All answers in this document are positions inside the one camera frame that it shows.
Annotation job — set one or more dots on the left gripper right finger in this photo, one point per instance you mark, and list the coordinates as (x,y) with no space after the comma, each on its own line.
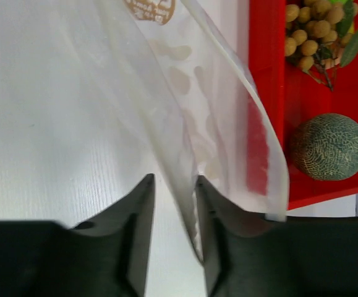
(245,254)

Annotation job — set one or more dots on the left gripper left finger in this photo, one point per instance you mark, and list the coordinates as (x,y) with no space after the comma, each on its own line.
(104,255)

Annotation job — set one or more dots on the red plastic tray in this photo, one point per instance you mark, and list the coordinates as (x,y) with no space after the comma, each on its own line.
(289,96)

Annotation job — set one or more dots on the green netted melon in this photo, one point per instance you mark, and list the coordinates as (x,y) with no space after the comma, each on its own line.
(325,148)

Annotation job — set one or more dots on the brown longan bunch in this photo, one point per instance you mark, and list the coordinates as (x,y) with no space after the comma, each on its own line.
(321,38)

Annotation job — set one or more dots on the clear zip top bag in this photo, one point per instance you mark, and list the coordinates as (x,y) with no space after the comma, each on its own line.
(166,71)

